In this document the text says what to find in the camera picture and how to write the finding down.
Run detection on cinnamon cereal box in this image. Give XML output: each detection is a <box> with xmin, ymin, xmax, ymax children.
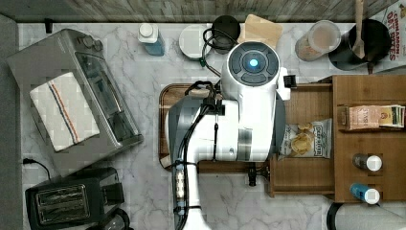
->
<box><xmin>372</xmin><ymin>0</ymin><xmax>406</xmax><ymax>73</ymax></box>

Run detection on bag of potato chips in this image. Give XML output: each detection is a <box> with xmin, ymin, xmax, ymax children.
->
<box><xmin>278</xmin><ymin>119</ymin><xmax>332</xmax><ymax>160</ymax></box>

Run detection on clear cereal jar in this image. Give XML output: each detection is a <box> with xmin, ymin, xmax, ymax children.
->
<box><xmin>295</xmin><ymin>20</ymin><xmax>341</xmax><ymax>61</ymax></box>

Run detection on wooden organizer cabinet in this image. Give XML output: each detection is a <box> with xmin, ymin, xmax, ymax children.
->
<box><xmin>332</xmin><ymin>75</ymin><xmax>406</xmax><ymax>203</ymax></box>

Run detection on wooden drawer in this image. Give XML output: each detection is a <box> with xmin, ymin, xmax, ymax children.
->
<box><xmin>266</xmin><ymin>83</ymin><xmax>334</xmax><ymax>196</ymax></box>

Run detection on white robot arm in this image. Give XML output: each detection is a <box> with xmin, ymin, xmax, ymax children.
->
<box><xmin>165</xmin><ymin>41</ymin><xmax>291</xmax><ymax>230</ymax></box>

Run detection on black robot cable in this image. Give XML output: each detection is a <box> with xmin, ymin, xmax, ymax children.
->
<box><xmin>173</xmin><ymin>27</ymin><xmax>238</xmax><ymax>230</ymax></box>

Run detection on black two-slot toaster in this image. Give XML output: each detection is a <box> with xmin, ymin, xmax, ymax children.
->
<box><xmin>25</xmin><ymin>167</ymin><xmax>124</xmax><ymax>230</ymax></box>

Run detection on white plate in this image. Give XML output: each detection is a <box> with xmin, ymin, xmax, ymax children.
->
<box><xmin>178</xmin><ymin>25</ymin><xmax>206</xmax><ymax>60</ymax></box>

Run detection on tea bag packets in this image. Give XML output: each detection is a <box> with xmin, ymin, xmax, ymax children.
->
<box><xmin>345</xmin><ymin>104</ymin><xmax>405</xmax><ymax>130</ymax></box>

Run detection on dark gray canister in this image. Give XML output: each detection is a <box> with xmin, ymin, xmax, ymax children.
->
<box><xmin>212</xmin><ymin>15</ymin><xmax>240</xmax><ymax>55</ymax></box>

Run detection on wooden cutting board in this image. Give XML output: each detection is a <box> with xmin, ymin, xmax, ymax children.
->
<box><xmin>159</xmin><ymin>83</ymin><xmax>274</xmax><ymax>173</ymax></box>

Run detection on black power cord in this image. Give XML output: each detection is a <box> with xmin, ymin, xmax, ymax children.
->
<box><xmin>22</xmin><ymin>157</ymin><xmax>52</xmax><ymax>180</ymax></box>

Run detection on black utensil holder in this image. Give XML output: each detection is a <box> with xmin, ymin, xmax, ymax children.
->
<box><xmin>328</xmin><ymin>18</ymin><xmax>393</xmax><ymax>72</ymax></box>

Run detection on teal canister with wooden lid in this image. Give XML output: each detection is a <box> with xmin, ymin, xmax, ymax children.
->
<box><xmin>237</xmin><ymin>14</ymin><xmax>282</xmax><ymax>49</ymax></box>

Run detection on blue spice shaker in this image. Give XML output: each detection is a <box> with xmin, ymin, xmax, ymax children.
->
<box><xmin>350</xmin><ymin>183</ymin><xmax>380</xmax><ymax>204</ymax></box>

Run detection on silver toaster oven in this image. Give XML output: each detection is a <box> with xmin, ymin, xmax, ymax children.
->
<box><xmin>7</xmin><ymin>29</ymin><xmax>143</xmax><ymax>176</ymax></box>

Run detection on white striped folded towel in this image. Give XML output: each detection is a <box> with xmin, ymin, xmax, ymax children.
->
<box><xmin>30</xmin><ymin>72</ymin><xmax>100</xmax><ymax>151</ymax></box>

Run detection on wooden spoon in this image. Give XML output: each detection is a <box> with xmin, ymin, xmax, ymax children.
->
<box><xmin>352</xmin><ymin>0</ymin><xmax>365</xmax><ymax>58</ymax></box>

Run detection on gray spice shaker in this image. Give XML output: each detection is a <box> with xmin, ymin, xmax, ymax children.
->
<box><xmin>352</xmin><ymin>153</ymin><xmax>383</xmax><ymax>172</ymax></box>

